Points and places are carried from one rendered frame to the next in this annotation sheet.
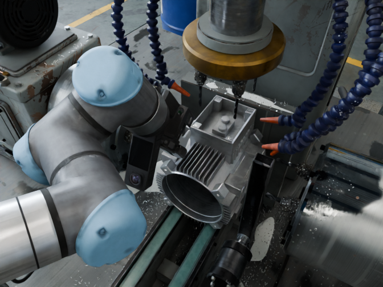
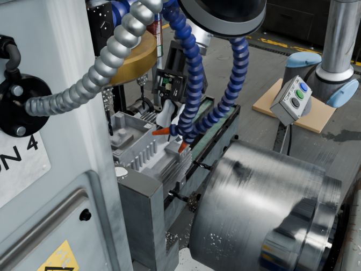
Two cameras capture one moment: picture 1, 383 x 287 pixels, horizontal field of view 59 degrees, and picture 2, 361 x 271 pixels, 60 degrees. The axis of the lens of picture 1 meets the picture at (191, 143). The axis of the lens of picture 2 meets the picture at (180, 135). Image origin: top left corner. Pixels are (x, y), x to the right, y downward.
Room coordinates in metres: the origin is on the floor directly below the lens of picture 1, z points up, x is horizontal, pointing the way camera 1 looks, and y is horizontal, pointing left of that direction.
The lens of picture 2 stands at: (1.02, 0.06, 1.52)
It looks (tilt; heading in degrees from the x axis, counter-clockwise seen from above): 38 degrees down; 181
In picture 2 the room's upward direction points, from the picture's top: straight up
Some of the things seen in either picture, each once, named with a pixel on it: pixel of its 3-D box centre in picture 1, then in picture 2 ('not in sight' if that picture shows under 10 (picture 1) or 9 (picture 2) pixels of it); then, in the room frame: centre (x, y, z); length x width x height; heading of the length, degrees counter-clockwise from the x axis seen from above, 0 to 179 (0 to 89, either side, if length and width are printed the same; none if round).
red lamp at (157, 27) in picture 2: not in sight; (153, 25); (-0.11, -0.05, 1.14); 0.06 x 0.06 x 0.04
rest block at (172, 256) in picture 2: not in sight; (160, 252); (0.62, 0.01, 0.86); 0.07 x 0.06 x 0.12; 61
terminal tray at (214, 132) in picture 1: (222, 129); (121, 145); (0.53, -0.07, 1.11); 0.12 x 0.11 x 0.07; 150
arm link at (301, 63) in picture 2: not in sight; (302, 71); (-0.07, 0.51, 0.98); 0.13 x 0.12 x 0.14; 33
